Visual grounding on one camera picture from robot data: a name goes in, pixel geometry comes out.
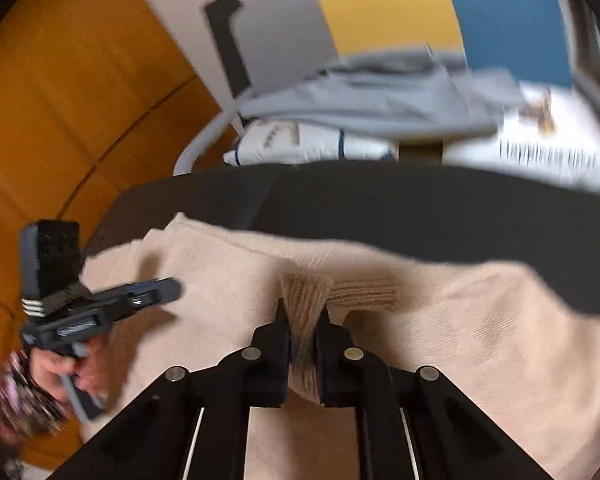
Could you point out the grey garment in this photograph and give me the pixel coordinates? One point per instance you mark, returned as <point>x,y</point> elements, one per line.
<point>369,105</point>

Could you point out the person's left hand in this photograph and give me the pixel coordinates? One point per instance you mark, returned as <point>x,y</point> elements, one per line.
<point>95,370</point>

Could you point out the person's left forearm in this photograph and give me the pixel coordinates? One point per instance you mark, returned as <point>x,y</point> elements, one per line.
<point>10,400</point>

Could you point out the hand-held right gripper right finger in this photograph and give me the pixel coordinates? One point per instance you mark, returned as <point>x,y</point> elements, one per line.
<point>322,360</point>

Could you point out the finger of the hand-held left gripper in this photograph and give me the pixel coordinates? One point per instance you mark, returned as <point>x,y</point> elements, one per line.
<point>150,292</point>

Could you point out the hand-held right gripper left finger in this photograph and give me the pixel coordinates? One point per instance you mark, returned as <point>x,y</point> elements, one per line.
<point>282,355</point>

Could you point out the beige knit sweater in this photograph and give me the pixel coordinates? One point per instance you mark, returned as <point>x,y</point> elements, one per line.
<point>479,335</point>

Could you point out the grey yellow blue chair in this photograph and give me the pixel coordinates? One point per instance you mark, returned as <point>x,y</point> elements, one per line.
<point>379,5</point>

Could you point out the white printed cushion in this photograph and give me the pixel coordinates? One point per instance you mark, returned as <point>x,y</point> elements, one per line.
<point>539,135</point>

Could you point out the white cushion with blue stripe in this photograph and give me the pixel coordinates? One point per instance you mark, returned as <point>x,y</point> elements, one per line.
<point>305,142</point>

